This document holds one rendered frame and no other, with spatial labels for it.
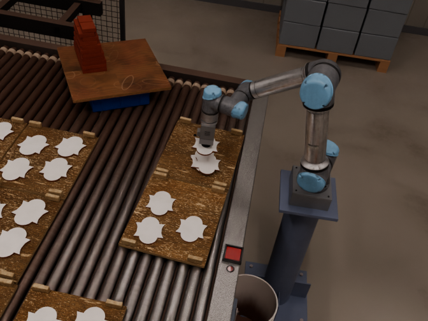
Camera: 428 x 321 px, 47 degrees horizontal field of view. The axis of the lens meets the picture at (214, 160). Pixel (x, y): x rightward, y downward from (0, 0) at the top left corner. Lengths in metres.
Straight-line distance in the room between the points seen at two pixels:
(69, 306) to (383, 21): 3.92
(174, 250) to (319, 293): 1.36
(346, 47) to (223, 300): 3.57
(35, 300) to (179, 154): 0.93
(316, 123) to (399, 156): 2.38
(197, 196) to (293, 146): 1.92
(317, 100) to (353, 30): 3.18
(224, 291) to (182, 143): 0.82
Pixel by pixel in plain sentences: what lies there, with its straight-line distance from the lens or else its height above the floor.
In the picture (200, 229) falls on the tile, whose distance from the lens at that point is 2.04.
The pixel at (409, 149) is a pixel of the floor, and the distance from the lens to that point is 4.35.
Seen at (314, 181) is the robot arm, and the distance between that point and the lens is 2.05.
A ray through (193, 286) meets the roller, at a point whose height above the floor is 0.92.
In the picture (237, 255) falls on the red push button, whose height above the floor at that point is 0.93.
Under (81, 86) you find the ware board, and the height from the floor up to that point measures 1.04.
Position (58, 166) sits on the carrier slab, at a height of 0.95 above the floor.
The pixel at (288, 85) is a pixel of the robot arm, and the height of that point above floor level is 1.43.
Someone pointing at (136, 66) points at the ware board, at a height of 1.04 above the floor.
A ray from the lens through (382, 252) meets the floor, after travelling 3.48.
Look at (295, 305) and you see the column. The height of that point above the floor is 0.01.
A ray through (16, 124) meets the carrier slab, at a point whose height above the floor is 0.94.
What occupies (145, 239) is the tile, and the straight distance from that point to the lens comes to 2.00.
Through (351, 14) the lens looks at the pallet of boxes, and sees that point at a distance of 4.91.
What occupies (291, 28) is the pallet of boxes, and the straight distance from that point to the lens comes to 4.93.
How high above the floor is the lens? 2.53
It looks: 43 degrees down
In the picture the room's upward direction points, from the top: 8 degrees clockwise
